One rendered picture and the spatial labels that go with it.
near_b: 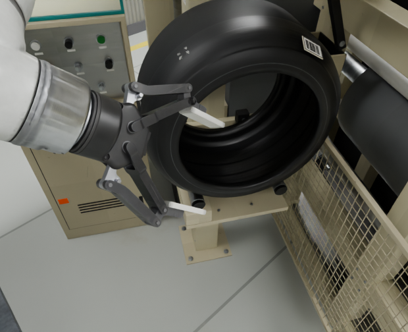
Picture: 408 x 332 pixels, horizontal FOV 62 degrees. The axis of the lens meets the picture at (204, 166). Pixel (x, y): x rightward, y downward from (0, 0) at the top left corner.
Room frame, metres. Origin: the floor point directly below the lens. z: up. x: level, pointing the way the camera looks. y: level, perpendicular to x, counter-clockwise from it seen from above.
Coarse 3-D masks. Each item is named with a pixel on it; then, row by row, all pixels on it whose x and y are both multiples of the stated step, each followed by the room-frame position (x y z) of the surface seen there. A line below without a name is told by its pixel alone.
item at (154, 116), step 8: (168, 104) 0.39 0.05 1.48; (176, 104) 0.38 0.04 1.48; (184, 104) 0.39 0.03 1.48; (192, 104) 0.40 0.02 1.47; (152, 112) 0.36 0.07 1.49; (160, 112) 0.36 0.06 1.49; (168, 112) 0.37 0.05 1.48; (176, 112) 0.38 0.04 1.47; (136, 120) 0.33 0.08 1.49; (144, 120) 0.34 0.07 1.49; (152, 120) 0.34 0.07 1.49; (136, 128) 0.32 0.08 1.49
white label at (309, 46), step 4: (304, 40) 0.73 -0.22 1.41; (308, 40) 0.74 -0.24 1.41; (304, 44) 0.72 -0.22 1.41; (308, 44) 0.73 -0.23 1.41; (312, 44) 0.74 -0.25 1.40; (316, 44) 0.75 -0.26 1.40; (304, 48) 0.71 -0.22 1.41; (308, 48) 0.72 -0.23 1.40; (312, 48) 0.73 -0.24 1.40; (316, 48) 0.74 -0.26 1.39; (320, 48) 0.75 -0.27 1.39; (312, 52) 0.71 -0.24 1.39; (316, 52) 0.72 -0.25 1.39; (320, 52) 0.74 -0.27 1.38; (320, 56) 0.72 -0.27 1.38
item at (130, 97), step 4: (124, 88) 0.37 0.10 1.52; (128, 88) 0.36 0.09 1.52; (124, 92) 0.36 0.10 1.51; (128, 92) 0.36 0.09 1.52; (132, 92) 0.36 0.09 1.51; (124, 96) 0.36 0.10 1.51; (128, 96) 0.36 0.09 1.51; (132, 96) 0.36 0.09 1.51; (136, 96) 0.36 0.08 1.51; (140, 96) 0.36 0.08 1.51; (124, 100) 0.35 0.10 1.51; (128, 100) 0.35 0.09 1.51; (132, 100) 0.36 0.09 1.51; (136, 100) 0.36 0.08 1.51
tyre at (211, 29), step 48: (240, 0) 0.88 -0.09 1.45; (192, 48) 0.71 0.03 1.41; (240, 48) 0.69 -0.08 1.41; (288, 48) 0.71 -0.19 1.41; (192, 96) 0.65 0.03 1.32; (288, 96) 0.99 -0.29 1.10; (336, 96) 0.75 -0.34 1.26; (192, 144) 0.91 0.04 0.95; (240, 144) 0.94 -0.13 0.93; (288, 144) 0.86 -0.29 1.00; (240, 192) 0.68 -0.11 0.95
